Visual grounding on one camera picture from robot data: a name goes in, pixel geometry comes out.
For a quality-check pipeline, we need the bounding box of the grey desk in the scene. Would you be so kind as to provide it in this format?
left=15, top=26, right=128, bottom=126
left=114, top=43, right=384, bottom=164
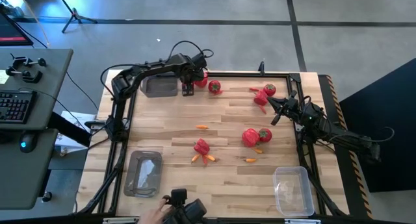
left=0, top=47, right=74, bottom=131
left=0, top=128, right=60, bottom=211

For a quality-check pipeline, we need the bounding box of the black platform with hazard stripes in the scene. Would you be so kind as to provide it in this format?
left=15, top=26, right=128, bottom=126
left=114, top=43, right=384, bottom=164
left=318, top=74, right=374, bottom=220

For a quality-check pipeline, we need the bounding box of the red tomato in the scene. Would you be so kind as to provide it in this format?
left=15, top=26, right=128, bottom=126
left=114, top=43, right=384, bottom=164
left=258, top=128, right=273, bottom=143
left=207, top=80, right=222, bottom=95
left=263, top=83, right=277, bottom=97

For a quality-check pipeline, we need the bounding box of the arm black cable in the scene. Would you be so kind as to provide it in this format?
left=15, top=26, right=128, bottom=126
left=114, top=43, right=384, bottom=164
left=167, top=40, right=215, bottom=61
left=370, top=126, right=396, bottom=144

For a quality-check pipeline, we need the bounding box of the black desk cable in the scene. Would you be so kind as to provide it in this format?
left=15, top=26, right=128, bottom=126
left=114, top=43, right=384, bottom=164
left=66, top=70, right=100, bottom=112

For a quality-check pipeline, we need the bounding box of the black desk crossbar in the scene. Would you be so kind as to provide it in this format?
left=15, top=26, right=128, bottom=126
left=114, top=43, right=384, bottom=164
left=47, top=112, right=92, bottom=147

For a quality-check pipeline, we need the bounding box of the black computer mouse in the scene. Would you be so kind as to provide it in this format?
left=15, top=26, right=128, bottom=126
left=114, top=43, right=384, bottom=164
left=18, top=132, right=38, bottom=153

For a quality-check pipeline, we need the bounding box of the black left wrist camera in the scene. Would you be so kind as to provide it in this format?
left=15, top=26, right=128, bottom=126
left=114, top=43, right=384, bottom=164
left=190, top=53, right=209, bottom=69

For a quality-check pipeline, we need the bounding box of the dark blue floor mat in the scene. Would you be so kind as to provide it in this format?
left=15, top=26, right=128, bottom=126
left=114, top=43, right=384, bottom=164
left=339, top=57, right=416, bottom=194

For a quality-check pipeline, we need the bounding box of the translucent grey plastic bin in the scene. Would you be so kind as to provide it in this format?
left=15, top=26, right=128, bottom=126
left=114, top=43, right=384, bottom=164
left=123, top=150, right=163, bottom=199
left=140, top=71, right=179, bottom=98

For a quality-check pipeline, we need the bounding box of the red bell pepper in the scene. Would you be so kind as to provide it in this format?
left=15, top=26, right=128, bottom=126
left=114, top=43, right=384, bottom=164
left=193, top=138, right=211, bottom=156
left=194, top=71, right=209, bottom=89
left=241, top=128, right=261, bottom=148
left=253, top=90, right=269, bottom=106

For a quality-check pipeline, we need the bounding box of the yellow cord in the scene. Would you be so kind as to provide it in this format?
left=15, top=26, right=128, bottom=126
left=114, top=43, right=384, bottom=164
left=14, top=0, right=52, bottom=49

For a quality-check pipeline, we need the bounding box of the black aluminium table frame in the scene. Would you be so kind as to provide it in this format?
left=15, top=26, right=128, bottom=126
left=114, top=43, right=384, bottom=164
left=77, top=69, right=348, bottom=218

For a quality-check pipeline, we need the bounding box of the clear plastic bin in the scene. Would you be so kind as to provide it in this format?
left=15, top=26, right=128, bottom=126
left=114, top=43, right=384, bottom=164
left=272, top=166, right=315, bottom=218

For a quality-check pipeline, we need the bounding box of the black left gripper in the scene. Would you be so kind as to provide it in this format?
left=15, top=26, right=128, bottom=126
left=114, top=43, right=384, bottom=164
left=177, top=63, right=205, bottom=97

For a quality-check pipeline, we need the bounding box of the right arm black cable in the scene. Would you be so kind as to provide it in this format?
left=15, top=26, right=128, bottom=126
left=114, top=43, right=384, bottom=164
left=370, top=126, right=396, bottom=144

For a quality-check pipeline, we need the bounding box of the black tripod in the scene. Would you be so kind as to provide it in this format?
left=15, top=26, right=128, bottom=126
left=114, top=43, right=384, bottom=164
left=53, top=0, right=98, bottom=34

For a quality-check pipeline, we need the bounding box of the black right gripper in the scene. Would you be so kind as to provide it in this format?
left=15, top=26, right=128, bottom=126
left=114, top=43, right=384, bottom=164
left=267, top=90, right=309, bottom=127

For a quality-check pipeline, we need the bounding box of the black keyboard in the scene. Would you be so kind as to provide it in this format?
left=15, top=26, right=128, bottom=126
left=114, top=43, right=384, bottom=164
left=0, top=89, right=38, bottom=125

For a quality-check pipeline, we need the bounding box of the black computer monitor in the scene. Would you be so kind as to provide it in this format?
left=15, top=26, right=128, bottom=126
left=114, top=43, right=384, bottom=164
left=0, top=10, right=34, bottom=47

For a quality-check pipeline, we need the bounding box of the black desk clamp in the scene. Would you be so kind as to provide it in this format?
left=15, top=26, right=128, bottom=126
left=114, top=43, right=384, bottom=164
left=10, top=53, right=47, bottom=69
left=5, top=67, right=44, bottom=84

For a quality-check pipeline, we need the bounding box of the silver metal bracket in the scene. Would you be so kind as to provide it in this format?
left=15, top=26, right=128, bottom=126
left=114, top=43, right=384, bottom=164
left=284, top=218, right=322, bottom=224
left=102, top=217, right=140, bottom=224

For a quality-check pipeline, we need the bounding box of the black handheld camera device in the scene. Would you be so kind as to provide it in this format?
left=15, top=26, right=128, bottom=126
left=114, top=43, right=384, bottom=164
left=161, top=188, right=208, bottom=224

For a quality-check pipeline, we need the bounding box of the person's hand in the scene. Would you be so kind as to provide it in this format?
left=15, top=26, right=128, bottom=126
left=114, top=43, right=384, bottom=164
left=138, top=197, right=176, bottom=224

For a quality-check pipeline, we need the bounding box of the white paper sheet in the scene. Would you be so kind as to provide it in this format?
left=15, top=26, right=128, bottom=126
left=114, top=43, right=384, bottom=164
left=54, top=110, right=98, bottom=154

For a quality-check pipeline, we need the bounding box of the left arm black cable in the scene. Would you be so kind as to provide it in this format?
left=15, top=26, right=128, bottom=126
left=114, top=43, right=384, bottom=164
left=167, top=40, right=215, bottom=61

